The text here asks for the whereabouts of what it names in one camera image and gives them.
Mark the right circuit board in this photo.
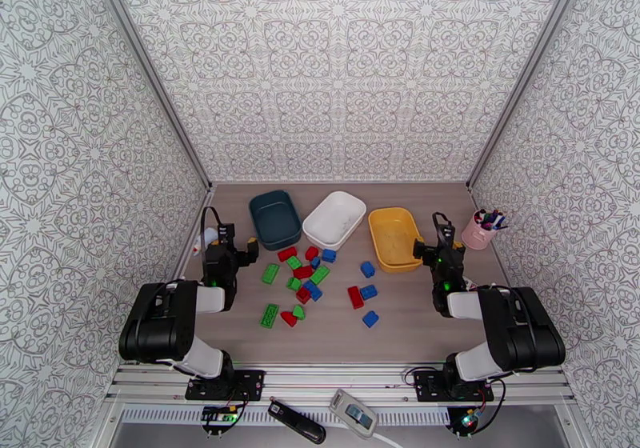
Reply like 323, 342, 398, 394
457, 409, 483, 433

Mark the pink pen cup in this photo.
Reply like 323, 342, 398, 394
461, 214, 496, 252

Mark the aluminium mounting rail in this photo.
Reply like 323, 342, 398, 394
102, 363, 576, 410

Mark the white plastic bottle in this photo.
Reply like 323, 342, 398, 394
192, 227, 219, 258

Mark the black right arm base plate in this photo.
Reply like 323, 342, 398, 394
414, 369, 495, 404

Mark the aluminium frame post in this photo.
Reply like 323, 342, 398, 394
466, 0, 590, 192
85, 0, 215, 192

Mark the white plastic container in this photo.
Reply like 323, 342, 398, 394
302, 190, 367, 252

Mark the teal plastic container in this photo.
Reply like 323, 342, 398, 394
249, 190, 303, 252

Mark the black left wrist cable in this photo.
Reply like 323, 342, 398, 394
200, 206, 225, 264

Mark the black handheld device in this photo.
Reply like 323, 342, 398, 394
267, 397, 327, 445

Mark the white slotted grille strip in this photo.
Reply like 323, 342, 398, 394
122, 407, 451, 428

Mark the circuit board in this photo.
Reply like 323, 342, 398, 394
199, 405, 240, 428
457, 409, 483, 433

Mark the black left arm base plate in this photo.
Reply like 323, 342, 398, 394
185, 369, 266, 402

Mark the green lego plate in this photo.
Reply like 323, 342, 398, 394
258, 302, 281, 330

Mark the white grey handheld device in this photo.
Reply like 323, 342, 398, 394
329, 389, 379, 439

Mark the left circuit board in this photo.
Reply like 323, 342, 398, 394
199, 405, 240, 428

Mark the yellow plastic container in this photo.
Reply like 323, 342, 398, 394
368, 206, 425, 274

